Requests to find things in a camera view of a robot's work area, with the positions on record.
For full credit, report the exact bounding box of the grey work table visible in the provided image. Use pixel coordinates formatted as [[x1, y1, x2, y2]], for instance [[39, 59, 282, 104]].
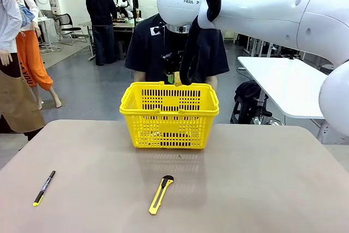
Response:
[[79, 17, 143, 62]]

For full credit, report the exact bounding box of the person's left forearm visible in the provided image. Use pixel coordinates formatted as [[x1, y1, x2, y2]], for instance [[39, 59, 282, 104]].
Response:
[[206, 75, 219, 92]]

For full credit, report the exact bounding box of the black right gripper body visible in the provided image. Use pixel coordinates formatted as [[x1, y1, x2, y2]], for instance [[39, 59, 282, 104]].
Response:
[[161, 50, 188, 76]]

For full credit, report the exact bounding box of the white desk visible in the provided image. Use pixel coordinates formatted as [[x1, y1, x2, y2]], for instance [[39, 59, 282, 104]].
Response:
[[237, 56, 328, 124]]

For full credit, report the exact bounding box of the black backpack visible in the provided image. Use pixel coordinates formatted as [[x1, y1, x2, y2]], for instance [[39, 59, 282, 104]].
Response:
[[230, 80, 270, 124]]

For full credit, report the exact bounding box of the yellow utility knife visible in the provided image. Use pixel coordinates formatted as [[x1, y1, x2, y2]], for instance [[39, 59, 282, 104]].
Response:
[[148, 175, 175, 216]]

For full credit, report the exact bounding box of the seated person dark t-shirt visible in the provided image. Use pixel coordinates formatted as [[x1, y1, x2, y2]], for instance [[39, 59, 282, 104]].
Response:
[[124, 0, 230, 92]]

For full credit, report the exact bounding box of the black office chair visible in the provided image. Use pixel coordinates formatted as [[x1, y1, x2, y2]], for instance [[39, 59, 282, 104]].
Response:
[[56, 13, 88, 46]]

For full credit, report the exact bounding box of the mannequin with brown apron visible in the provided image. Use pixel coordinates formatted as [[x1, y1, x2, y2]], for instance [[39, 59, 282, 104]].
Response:
[[0, 0, 46, 141]]

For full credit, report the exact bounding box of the yellow plastic basket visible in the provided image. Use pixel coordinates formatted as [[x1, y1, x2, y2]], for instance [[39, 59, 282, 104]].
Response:
[[119, 81, 220, 150]]

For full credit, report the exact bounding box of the man in black clothes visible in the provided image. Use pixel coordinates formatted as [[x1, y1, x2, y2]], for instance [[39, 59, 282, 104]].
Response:
[[85, 0, 118, 67]]

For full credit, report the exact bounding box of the black yellow highlighter pen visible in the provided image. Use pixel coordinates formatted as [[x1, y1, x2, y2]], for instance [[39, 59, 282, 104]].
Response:
[[33, 170, 57, 207]]

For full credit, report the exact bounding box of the person's right forearm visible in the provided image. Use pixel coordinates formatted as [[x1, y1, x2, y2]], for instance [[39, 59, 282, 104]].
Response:
[[133, 70, 147, 82]]

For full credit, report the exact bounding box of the mannequin with orange pants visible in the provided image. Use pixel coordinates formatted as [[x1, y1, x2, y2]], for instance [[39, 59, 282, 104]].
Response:
[[15, 0, 62, 111]]

